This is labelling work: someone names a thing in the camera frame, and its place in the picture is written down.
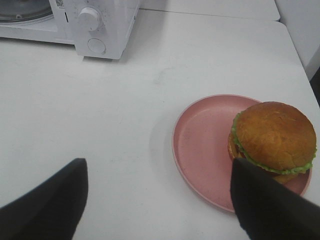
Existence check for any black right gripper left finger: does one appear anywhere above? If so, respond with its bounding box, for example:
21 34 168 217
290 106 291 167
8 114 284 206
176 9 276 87
0 158 89 240

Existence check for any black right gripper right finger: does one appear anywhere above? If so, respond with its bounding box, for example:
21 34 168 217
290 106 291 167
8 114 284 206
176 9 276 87
230 158 320 240

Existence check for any burger with lettuce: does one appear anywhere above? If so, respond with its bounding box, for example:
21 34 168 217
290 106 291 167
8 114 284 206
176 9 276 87
227 101 317 184

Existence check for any round door release button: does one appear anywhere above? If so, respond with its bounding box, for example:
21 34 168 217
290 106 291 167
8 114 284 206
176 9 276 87
87 38 106 54

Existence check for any white microwave knob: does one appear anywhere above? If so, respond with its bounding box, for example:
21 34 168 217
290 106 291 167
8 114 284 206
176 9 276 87
78 7 101 32

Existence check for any white microwave oven body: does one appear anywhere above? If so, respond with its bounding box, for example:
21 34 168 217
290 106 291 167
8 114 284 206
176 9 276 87
0 0 140 60

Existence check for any glass microwave turntable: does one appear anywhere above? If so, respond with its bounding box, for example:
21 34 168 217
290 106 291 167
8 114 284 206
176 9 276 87
0 0 53 23

